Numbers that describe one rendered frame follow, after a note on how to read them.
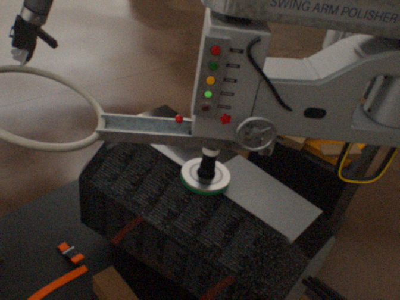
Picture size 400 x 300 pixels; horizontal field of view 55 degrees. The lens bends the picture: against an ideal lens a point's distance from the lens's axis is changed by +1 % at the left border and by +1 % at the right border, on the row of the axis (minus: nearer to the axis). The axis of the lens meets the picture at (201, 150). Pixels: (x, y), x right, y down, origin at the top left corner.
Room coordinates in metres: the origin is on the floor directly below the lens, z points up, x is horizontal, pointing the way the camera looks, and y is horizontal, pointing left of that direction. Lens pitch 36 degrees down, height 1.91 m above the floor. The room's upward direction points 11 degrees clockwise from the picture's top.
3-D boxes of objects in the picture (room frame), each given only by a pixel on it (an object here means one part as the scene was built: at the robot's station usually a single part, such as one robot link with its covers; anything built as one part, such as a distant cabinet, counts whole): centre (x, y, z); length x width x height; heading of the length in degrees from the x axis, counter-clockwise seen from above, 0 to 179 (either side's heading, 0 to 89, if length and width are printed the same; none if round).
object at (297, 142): (1.83, -0.52, 0.81); 0.20 x 0.10 x 0.05; 154
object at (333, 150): (1.77, -0.75, 0.80); 0.20 x 0.10 x 0.05; 96
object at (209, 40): (1.14, 0.02, 1.38); 0.08 x 0.03 x 0.28; 98
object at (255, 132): (1.16, -0.17, 1.20); 0.15 x 0.10 x 0.15; 98
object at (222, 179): (1.27, -0.04, 0.87); 0.21 x 0.21 x 0.01
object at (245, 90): (1.28, -0.12, 1.33); 0.36 x 0.22 x 0.45; 98
